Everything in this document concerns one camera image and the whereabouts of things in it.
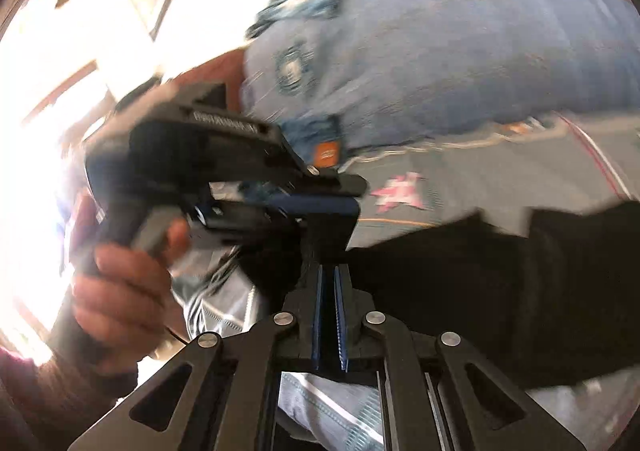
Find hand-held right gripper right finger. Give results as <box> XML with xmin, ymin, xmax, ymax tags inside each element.
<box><xmin>334</xmin><ymin>264</ymin><xmax>590</xmax><ymax>451</ymax></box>

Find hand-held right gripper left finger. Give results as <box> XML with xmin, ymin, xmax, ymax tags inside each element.
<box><xmin>67</xmin><ymin>265</ymin><xmax>325</xmax><ymax>451</ymax></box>

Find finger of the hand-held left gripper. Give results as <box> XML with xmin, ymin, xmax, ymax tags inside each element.
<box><xmin>269</xmin><ymin>195</ymin><xmax>362</xmax><ymax>253</ymax></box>
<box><xmin>284</xmin><ymin>165</ymin><xmax>369</xmax><ymax>198</ymax></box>

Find black pants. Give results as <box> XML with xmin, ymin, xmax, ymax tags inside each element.
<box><xmin>240</xmin><ymin>201</ymin><xmax>640</xmax><ymax>389</ymax></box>

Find person's left forearm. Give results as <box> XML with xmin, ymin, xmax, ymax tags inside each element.
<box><xmin>0</xmin><ymin>316</ymin><xmax>141</xmax><ymax>451</ymax></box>

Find person's left hand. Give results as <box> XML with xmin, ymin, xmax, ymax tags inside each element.
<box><xmin>72</xmin><ymin>222</ymin><xmax>192</xmax><ymax>358</ymax></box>

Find denim jeans with leather patch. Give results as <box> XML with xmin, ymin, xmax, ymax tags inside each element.
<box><xmin>292</xmin><ymin>114</ymin><xmax>347</xmax><ymax>168</ymax></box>

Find brown headboard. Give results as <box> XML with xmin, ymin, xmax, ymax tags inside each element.
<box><xmin>165</xmin><ymin>48</ymin><xmax>248</xmax><ymax>114</ymax></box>

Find pale striped cloth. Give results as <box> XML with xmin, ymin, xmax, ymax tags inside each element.
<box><xmin>182</xmin><ymin>248</ymin><xmax>383</xmax><ymax>451</ymax></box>

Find blue plaid pillow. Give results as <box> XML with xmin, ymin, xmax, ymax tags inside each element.
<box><xmin>240</xmin><ymin>0</ymin><xmax>640</xmax><ymax>154</ymax></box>

